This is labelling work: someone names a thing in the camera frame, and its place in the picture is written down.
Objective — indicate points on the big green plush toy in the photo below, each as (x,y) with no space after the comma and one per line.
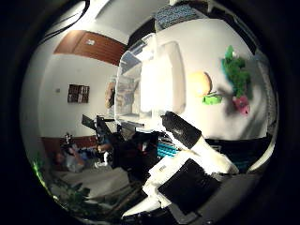
(237,72)

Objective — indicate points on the clear plastic container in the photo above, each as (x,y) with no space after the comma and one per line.
(150,78)

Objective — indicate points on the teal ribbed foam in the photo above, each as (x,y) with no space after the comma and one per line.
(165,150)

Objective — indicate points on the brown wooden branch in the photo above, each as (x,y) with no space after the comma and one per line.
(125,200)

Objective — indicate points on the small light green toy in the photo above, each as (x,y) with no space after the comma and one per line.
(212,99)

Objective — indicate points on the small pink toy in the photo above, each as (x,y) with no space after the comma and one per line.
(241,104)

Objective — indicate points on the yellow round plush toy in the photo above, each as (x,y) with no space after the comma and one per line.
(200,83)

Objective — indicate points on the green leafy plant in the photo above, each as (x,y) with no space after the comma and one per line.
(75,195)

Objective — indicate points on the person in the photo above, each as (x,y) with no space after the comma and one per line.
(73,161)

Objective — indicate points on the brown plush toy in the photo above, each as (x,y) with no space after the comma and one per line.
(110,95)

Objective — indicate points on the blue patterned fabric bin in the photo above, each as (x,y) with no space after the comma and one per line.
(175,15)

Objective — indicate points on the white sign on wood panel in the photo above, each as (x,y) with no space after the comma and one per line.
(90,42)

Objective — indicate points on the black camera rig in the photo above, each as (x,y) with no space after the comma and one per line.
(101,125)

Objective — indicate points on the dark wall picture frame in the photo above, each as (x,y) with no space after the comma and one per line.
(78,93)

